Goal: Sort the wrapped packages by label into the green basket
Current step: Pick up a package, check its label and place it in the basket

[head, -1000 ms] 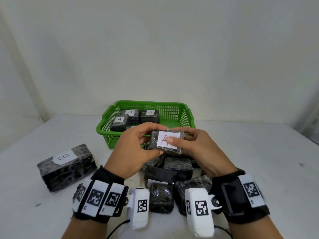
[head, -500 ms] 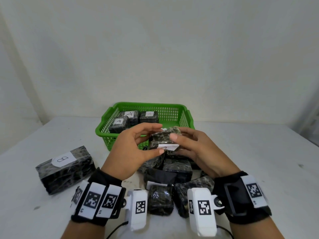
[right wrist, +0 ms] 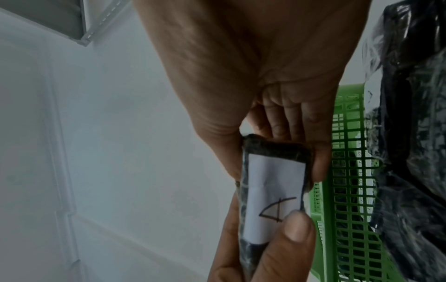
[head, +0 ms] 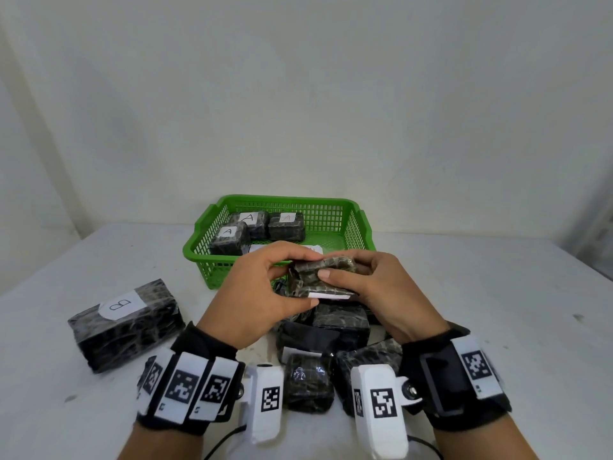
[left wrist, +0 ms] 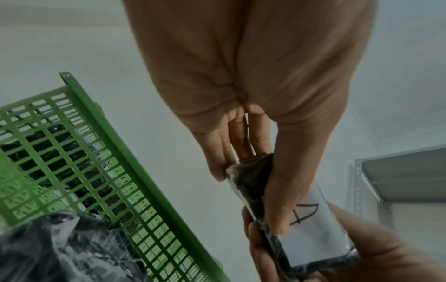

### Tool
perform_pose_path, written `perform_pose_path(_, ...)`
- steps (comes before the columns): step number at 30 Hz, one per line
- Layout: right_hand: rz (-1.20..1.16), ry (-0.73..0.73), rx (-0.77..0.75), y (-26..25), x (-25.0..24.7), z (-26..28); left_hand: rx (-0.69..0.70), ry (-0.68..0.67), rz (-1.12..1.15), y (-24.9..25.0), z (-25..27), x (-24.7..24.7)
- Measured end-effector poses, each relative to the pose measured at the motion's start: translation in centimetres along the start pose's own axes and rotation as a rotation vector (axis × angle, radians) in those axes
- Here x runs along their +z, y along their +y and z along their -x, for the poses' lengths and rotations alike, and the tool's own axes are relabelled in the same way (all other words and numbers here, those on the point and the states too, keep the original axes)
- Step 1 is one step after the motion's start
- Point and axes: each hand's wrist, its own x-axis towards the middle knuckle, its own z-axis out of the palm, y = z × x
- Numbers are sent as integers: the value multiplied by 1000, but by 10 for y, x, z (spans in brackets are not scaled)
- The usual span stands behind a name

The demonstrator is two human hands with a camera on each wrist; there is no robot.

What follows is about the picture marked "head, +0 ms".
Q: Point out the person's left hand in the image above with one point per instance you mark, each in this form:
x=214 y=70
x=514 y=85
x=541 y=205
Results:
x=244 y=297

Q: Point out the person's right hand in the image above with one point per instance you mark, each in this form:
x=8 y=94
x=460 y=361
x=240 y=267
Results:
x=397 y=301

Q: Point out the green plastic basket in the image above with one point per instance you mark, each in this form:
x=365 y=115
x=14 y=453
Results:
x=210 y=275

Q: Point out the small packet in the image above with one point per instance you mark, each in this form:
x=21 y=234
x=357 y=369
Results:
x=287 y=232

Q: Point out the black packets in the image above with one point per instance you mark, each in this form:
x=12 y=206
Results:
x=306 y=383

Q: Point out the large black packet labelled B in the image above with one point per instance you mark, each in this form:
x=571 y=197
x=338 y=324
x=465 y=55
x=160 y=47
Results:
x=134 y=340

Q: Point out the person's right forearm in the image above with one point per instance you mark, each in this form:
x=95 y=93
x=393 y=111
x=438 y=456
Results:
x=483 y=445

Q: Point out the white paper sign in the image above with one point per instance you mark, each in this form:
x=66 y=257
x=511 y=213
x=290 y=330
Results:
x=256 y=248

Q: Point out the black wristband with marker tags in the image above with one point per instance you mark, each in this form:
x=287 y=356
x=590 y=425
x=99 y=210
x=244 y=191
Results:
x=191 y=340
x=440 y=383

